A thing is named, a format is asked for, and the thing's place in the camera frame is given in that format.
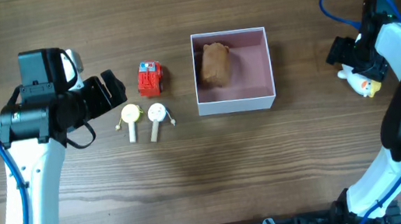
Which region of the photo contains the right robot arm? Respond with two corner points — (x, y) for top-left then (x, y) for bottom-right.
(326, 0), (401, 224)

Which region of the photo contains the brown plush bear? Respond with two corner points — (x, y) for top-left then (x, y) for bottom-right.
(200, 42), (231, 88)

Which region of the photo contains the white plush chicken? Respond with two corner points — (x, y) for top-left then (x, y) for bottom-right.
(337, 64), (382, 98)

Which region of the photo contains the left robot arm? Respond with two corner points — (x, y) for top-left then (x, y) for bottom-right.
(0, 47), (127, 224)

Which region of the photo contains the yellow wooden rattle drum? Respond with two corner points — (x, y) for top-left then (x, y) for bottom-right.
(114, 103), (143, 144)

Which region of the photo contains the white cardboard box pink interior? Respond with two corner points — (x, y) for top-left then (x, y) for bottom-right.
(190, 27), (276, 116)

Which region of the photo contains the white wooden rattle drum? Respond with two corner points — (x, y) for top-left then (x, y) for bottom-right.
(147, 103), (176, 143)

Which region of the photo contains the red toy fire truck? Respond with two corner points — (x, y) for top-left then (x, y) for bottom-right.
(137, 60), (163, 97)

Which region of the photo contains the left blue cable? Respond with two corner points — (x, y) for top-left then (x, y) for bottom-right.
(0, 124), (32, 224)

